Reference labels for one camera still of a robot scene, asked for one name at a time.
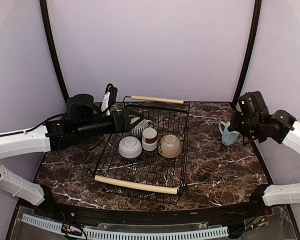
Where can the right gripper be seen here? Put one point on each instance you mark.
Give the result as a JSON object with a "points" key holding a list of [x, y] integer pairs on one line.
{"points": [[234, 125]]}

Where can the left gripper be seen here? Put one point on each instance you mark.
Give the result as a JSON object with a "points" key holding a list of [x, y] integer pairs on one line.
{"points": [[125, 119]]}

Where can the striped grey white bowl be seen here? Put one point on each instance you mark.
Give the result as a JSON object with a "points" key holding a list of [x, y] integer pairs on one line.
{"points": [[142, 125]]}

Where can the light blue faceted mug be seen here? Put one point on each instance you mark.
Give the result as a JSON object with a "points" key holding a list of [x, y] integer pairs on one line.
{"points": [[228, 137]]}

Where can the white cup brown band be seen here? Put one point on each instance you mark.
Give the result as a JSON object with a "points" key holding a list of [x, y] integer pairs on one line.
{"points": [[149, 139]]}

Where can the white ceramic bowl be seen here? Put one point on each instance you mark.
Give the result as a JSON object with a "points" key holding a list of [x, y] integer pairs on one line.
{"points": [[130, 147]]}

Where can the beige ceramic bowl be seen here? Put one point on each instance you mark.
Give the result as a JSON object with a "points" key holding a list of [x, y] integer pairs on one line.
{"points": [[170, 146]]}

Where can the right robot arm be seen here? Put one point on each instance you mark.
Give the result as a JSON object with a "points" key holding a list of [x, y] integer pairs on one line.
{"points": [[254, 121]]}

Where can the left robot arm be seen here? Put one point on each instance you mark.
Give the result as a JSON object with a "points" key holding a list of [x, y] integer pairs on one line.
{"points": [[82, 120]]}

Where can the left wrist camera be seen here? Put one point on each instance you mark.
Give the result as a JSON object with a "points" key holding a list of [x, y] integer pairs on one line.
{"points": [[109, 99]]}

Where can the black wire dish rack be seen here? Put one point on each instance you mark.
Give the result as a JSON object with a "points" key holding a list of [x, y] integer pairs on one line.
{"points": [[150, 175]]}

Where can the black front table rail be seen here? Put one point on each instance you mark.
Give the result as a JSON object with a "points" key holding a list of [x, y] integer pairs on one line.
{"points": [[231, 215]]}

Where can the black right frame post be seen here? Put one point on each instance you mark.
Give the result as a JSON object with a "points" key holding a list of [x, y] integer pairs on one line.
{"points": [[249, 50]]}

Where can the black frame post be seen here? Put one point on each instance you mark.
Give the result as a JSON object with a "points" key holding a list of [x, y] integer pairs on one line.
{"points": [[52, 49], [249, 50]]}

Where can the black left frame post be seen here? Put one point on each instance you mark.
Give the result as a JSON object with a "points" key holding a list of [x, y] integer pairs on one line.
{"points": [[52, 49]]}

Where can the white slotted cable duct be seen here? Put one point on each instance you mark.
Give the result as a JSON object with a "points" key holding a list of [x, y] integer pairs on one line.
{"points": [[105, 231]]}

